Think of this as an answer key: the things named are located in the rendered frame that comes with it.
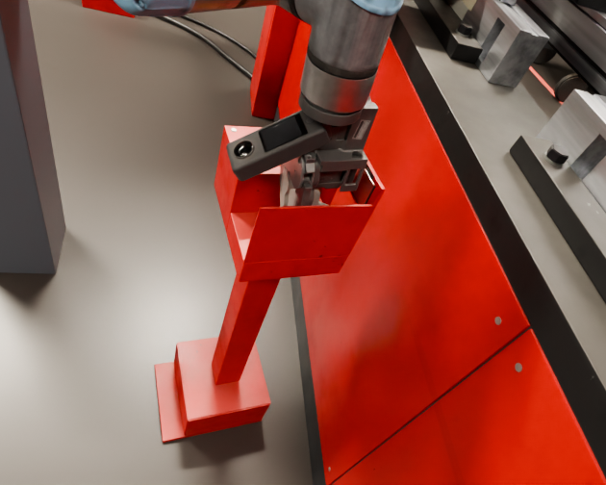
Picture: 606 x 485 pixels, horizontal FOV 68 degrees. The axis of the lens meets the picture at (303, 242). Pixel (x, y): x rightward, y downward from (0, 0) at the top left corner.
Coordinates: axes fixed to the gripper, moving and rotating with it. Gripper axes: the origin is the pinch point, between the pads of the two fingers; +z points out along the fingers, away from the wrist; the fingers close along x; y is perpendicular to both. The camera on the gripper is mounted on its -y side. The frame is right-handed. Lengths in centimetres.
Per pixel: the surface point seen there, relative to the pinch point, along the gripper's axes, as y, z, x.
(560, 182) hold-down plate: 31.2, -14.6, -10.5
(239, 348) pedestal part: -2.4, 43.0, 2.2
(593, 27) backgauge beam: 71, -17, 29
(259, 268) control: -4.4, 4.0, -4.9
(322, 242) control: 4.1, -0.5, -4.9
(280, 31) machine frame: 40, 36, 130
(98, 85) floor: -31, 71, 146
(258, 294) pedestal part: -0.6, 22.3, 2.2
